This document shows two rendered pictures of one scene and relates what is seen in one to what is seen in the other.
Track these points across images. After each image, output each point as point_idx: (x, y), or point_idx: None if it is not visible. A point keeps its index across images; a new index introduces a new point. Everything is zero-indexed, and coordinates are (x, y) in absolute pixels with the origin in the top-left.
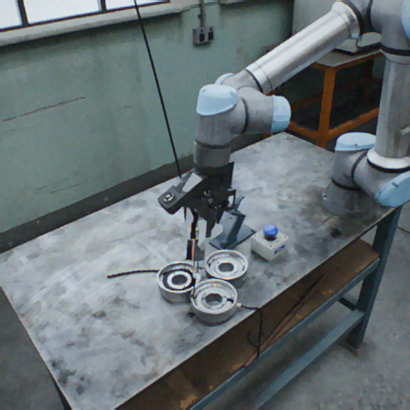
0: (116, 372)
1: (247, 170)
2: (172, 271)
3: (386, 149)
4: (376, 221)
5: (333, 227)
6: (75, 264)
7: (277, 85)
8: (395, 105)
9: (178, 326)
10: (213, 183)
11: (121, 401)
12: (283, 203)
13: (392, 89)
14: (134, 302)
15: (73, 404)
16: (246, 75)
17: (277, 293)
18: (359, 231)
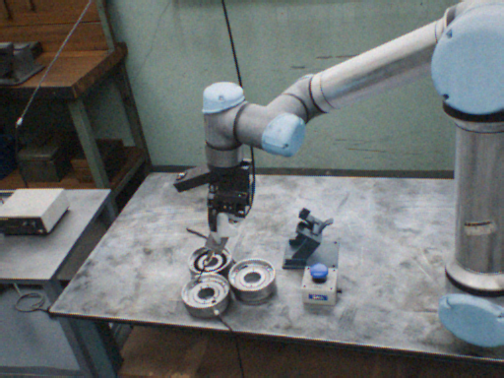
0: (102, 294)
1: (436, 207)
2: (216, 252)
3: (455, 247)
4: (495, 358)
5: (423, 323)
6: (184, 208)
7: (340, 104)
8: (456, 185)
9: (170, 295)
10: (221, 181)
11: (80, 312)
12: (412, 262)
13: (454, 158)
14: (174, 259)
15: (63, 293)
16: (306, 82)
17: (264, 332)
18: (448, 349)
